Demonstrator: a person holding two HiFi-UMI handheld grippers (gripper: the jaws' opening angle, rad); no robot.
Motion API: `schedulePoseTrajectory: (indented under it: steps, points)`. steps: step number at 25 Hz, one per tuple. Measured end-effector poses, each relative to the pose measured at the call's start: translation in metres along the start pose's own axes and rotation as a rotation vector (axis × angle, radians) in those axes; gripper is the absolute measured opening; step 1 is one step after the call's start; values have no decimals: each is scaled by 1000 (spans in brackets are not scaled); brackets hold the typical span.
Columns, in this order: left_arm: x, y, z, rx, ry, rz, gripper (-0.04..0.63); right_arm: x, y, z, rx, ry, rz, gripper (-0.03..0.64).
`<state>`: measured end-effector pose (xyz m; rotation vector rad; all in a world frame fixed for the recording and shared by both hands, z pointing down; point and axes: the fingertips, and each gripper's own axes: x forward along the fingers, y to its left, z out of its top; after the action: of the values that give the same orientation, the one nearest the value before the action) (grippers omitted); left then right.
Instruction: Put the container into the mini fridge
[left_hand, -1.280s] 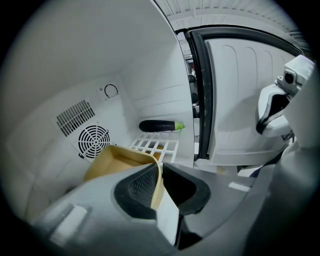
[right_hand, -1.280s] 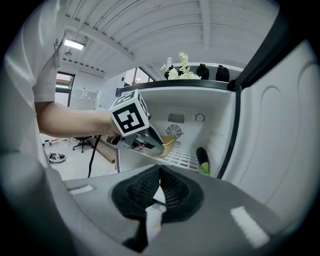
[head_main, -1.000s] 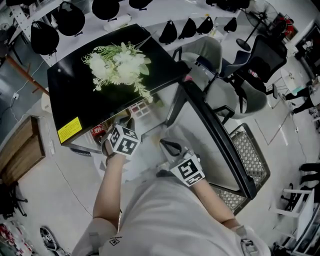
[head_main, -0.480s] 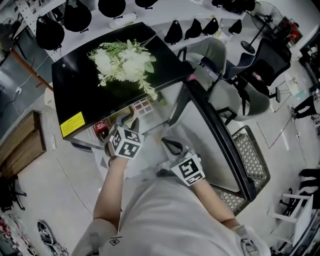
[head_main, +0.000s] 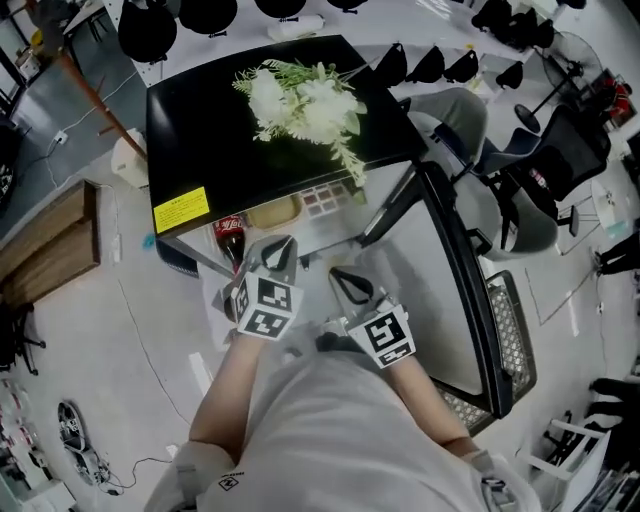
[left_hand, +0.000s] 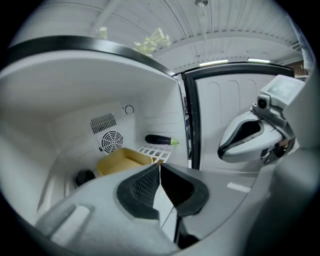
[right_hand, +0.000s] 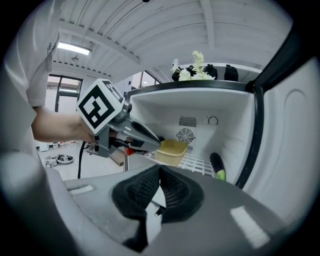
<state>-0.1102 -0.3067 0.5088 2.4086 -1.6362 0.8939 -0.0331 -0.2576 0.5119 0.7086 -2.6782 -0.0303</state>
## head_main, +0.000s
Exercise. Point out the pile of black bags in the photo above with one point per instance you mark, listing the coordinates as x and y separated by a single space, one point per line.
515 22

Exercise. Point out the brown wooden table leg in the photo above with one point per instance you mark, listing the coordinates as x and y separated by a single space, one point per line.
95 100

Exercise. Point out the person's white shirt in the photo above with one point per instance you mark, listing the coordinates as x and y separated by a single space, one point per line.
340 430

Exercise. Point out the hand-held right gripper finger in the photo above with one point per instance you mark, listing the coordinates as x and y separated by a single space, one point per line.
345 290
375 292

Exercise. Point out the beige container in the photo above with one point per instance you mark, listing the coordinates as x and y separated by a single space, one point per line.
272 216

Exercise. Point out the grey shell chair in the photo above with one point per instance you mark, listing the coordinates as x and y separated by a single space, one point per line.
457 117
520 225

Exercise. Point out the person's left forearm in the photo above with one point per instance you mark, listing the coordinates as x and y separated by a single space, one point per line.
225 395

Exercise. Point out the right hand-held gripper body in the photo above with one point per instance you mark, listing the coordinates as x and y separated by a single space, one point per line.
385 335

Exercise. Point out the small black waist bag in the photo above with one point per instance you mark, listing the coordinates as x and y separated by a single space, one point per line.
391 65
462 66
426 65
510 76

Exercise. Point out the round black bag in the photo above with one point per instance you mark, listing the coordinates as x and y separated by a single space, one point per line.
207 15

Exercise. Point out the white metal stand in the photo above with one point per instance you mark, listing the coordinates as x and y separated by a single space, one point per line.
565 450

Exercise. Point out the black floor fan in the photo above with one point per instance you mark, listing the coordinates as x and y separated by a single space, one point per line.
575 60

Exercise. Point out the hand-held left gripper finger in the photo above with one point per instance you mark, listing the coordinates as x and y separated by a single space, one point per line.
256 252
294 256

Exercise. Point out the red label cola bottle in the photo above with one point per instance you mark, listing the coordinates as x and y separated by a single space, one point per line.
231 240

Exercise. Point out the large black bag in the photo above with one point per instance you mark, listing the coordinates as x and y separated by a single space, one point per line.
146 30

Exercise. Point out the black mini fridge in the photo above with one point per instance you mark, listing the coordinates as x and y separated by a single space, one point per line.
210 125

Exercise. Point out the white power strip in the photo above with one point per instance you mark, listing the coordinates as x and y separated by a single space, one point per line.
60 136

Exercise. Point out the white artificial flower bouquet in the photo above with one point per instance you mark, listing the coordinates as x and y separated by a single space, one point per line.
310 107

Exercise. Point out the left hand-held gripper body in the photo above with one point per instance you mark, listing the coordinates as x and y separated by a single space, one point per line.
267 305

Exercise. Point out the box of coloured squares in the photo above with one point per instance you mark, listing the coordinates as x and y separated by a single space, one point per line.
325 199

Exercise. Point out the wheeled metal device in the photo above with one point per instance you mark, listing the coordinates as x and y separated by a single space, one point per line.
72 430

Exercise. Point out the black mesh office chair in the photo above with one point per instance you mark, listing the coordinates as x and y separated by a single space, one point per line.
570 150

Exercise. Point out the person's right forearm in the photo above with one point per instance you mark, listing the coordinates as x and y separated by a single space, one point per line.
430 405

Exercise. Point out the wooden cabinet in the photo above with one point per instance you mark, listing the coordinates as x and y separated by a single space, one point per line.
50 245

